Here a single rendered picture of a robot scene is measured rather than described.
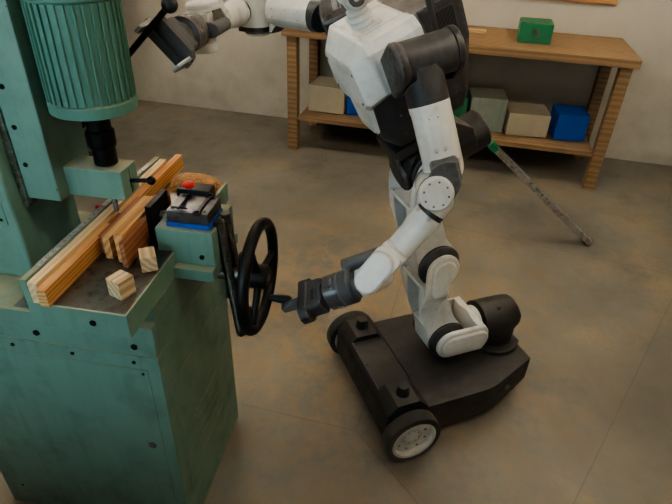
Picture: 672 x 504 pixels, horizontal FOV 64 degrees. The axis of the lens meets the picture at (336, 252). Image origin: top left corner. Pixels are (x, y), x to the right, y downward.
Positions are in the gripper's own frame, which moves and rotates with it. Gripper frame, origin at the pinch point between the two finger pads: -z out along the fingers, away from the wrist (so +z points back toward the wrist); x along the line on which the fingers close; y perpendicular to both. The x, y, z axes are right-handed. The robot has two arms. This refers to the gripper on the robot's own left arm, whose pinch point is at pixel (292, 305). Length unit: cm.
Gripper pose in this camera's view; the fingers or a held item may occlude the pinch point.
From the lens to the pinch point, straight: 140.3
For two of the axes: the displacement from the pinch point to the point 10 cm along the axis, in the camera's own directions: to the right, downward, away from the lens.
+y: -4.9, -5.3, -6.9
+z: 8.7, -3.2, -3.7
